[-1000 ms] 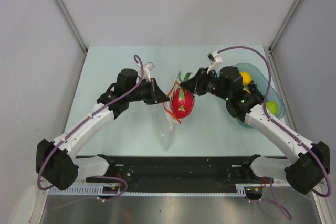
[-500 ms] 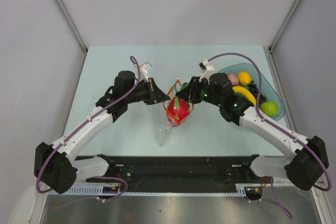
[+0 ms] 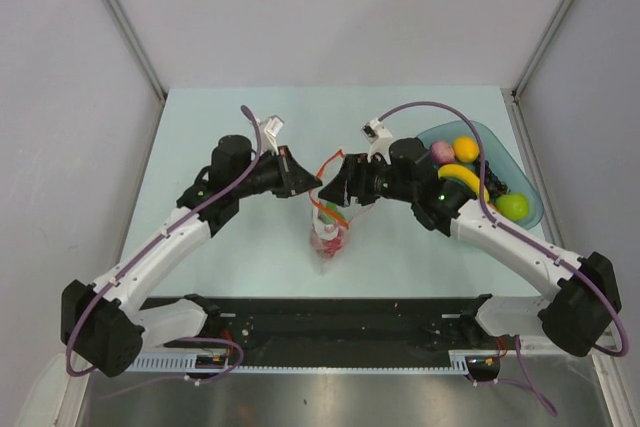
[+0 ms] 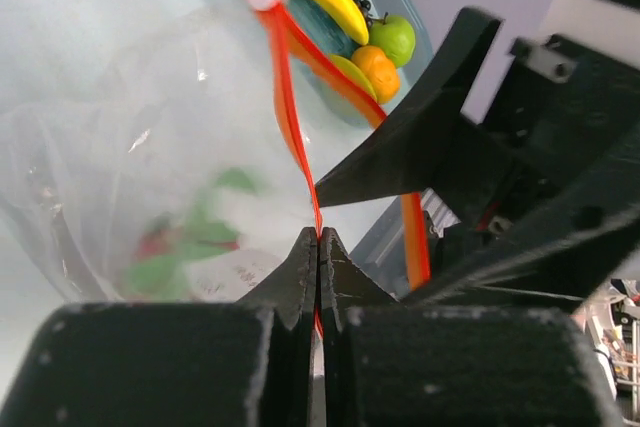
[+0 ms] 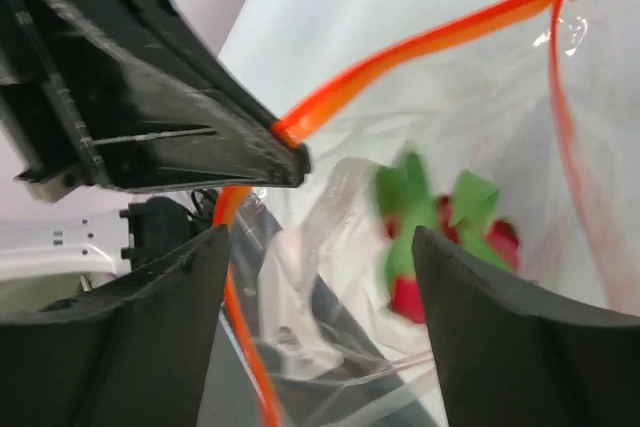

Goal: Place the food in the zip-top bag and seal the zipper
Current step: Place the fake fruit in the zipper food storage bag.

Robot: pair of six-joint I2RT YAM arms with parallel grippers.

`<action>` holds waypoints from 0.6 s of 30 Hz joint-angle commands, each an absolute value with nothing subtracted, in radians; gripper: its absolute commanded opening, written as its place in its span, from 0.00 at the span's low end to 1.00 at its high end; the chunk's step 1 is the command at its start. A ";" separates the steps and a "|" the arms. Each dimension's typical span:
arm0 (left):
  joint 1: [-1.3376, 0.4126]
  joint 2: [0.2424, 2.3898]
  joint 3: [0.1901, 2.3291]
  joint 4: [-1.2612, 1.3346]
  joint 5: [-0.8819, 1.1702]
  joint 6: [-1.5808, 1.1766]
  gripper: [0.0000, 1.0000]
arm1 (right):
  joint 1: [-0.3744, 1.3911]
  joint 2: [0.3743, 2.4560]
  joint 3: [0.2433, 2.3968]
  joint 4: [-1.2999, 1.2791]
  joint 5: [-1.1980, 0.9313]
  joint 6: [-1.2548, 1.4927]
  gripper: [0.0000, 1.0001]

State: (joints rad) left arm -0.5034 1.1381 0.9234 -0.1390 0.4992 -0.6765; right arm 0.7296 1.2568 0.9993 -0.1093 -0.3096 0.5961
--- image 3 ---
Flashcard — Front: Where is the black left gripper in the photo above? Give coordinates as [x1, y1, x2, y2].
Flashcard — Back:
[232, 145, 321, 199]

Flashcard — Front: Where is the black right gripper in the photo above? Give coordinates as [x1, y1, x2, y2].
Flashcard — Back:
[319, 152, 417, 207]

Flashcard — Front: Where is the clear zip bag orange zipper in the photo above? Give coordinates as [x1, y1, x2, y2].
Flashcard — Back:
[304, 146, 381, 276]

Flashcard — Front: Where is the red dragon fruit toy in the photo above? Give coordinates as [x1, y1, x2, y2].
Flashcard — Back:
[310, 202, 349, 259]

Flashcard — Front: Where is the purple onion toy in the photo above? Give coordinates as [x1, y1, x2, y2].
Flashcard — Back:
[430, 141, 456, 165]

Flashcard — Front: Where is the yellow banana toy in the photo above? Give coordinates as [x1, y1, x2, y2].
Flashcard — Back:
[437, 164, 490, 202]

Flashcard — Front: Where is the yellow lemon toy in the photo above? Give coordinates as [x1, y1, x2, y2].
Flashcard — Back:
[452, 136, 480, 164]

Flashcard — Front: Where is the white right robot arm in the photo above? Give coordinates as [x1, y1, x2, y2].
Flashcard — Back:
[335, 138, 628, 357]

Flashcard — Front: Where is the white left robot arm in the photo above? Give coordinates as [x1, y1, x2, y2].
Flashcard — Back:
[61, 135, 322, 377]

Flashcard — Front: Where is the dark grape bunch toy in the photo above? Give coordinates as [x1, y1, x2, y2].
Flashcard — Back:
[484, 160, 510, 199]

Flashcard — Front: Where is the teal plastic fruit tray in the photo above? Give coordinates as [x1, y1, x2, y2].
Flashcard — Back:
[417, 121, 544, 230]

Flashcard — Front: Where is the green apple toy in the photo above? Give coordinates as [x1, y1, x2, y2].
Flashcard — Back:
[495, 192, 530, 222]

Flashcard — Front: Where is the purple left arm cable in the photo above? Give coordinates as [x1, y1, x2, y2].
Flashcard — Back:
[64, 104, 266, 398]

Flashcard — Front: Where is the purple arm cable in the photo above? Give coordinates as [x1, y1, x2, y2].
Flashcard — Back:
[377, 100, 630, 418]
[64, 104, 266, 398]

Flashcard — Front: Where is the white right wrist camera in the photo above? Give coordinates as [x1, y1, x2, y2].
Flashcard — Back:
[361, 118, 394, 164]

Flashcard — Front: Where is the black table edge rail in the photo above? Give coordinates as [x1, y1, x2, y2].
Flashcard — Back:
[195, 298, 498, 369]

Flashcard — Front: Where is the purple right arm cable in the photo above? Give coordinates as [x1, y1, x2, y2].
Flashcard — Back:
[377, 100, 630, 418]

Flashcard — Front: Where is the white slotted cable duct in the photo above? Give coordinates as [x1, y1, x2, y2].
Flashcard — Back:
[126, 352, 469, 376]

